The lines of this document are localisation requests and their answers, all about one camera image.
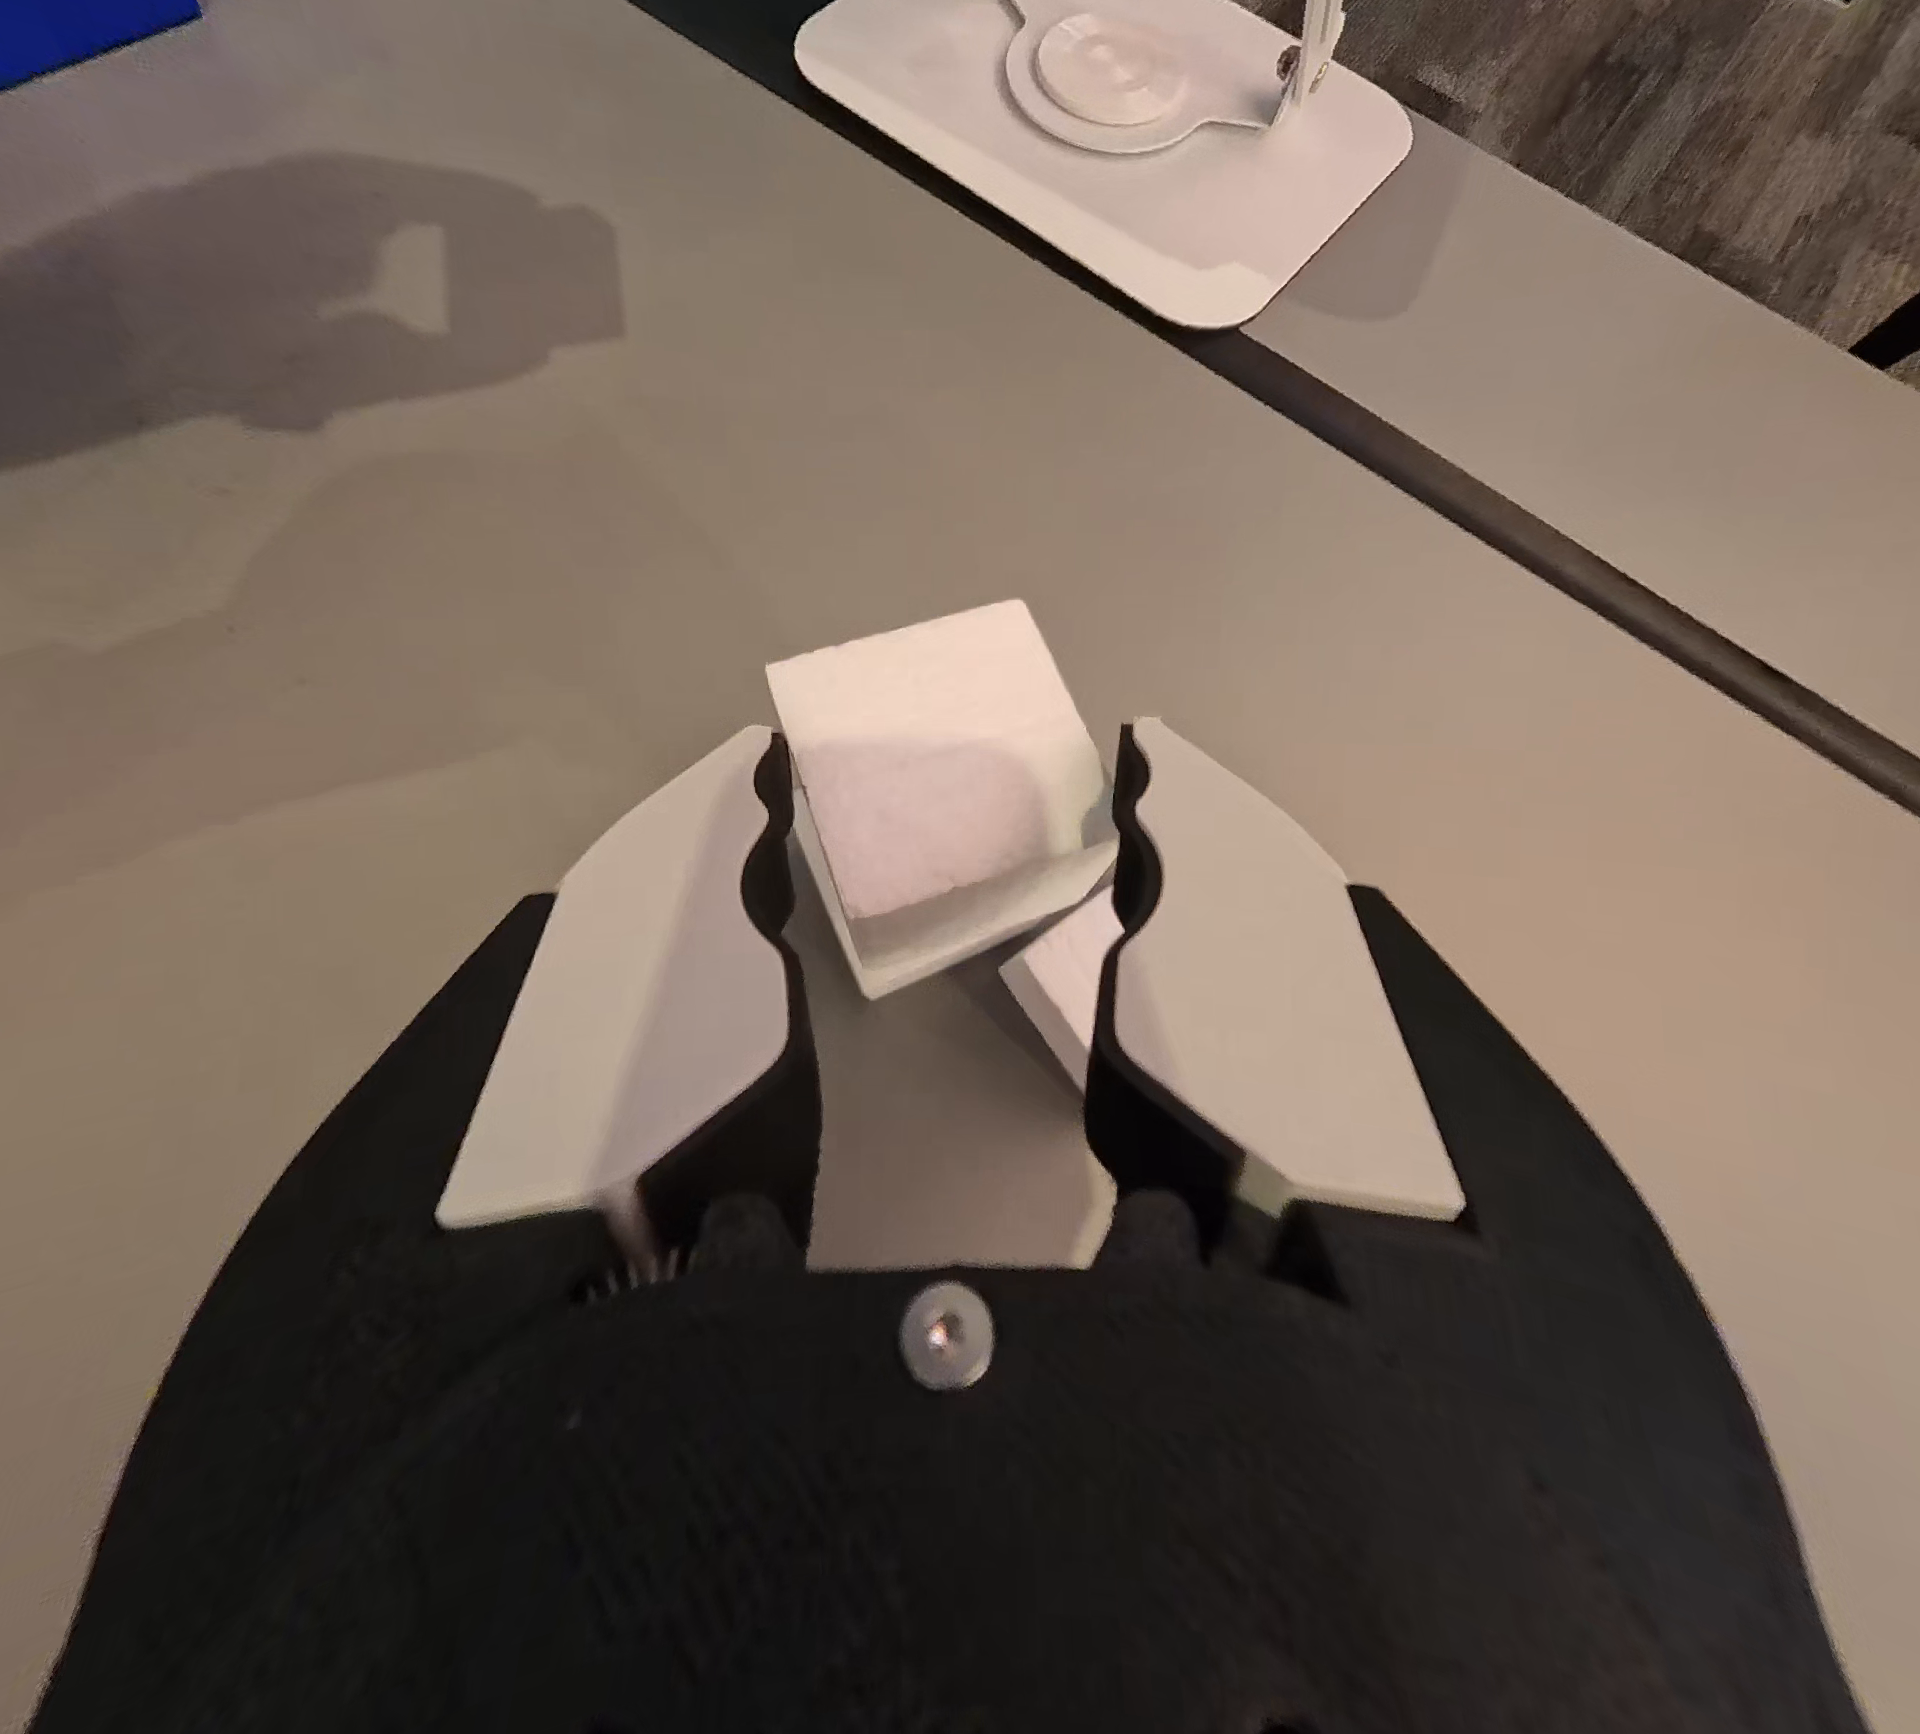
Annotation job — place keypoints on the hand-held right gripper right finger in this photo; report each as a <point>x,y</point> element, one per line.
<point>1275,1015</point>

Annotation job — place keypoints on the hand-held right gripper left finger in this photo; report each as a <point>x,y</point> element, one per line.
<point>631,1015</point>

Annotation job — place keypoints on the white hard foam cube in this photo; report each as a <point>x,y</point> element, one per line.
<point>900,715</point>
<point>1059,985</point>

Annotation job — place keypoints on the wooden book stand white base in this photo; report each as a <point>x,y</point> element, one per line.
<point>1140,188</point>

